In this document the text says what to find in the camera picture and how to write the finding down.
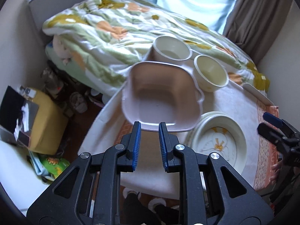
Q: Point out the yellow storage box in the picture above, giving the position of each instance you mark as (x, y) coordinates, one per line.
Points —
(48, 127)

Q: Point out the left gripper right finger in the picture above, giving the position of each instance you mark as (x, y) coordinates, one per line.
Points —
(167, 143)

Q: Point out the white tray rim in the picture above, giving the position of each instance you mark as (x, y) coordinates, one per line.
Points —
(252, 90)

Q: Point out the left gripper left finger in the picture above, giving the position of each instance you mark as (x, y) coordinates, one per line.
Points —
(131, 141)

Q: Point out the small duck pattern plate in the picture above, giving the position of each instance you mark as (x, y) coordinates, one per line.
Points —
(222, 135)

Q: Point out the brown curtain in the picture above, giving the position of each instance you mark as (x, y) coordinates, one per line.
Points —
(253, 25)

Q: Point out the floral green yellow duvet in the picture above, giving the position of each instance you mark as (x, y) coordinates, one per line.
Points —
(107, 37)

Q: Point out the plain cream bowl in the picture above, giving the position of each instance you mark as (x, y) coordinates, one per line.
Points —
(171, 50)

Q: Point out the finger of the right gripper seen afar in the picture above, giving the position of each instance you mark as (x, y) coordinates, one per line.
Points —
(273, 120)

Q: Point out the pink floral tablecloth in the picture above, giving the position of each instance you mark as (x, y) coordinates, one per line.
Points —
(150, 177)

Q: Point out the cream bowl with lion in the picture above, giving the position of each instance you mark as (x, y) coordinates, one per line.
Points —
(209, 74)

